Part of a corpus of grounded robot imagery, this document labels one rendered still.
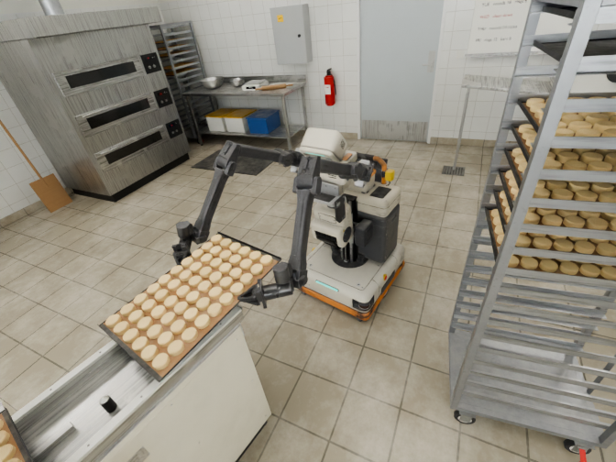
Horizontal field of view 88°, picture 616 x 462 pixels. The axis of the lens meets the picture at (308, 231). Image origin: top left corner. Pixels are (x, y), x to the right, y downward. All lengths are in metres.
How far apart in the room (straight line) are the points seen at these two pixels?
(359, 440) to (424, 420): 0.36
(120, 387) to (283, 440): 0.96
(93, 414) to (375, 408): 1.35
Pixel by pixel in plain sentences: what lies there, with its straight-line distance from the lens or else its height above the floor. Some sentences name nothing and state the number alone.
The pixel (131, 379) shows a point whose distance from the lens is 1.39.
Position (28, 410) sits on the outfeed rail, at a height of 0.90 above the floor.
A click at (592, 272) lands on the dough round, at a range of 1.37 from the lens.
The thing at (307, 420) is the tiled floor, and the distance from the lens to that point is 2.03.
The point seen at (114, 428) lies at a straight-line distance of 1.25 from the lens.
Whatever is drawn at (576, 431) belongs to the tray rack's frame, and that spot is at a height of 0.15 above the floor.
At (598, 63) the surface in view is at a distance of 1.02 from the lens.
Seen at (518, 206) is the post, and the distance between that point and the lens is 1.09.
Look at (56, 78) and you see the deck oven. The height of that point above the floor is 1.49.
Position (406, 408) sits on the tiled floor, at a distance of 2.07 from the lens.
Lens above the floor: 1.85
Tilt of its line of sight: 36 degrees down
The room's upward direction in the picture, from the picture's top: 7 degrees counter-clockwise
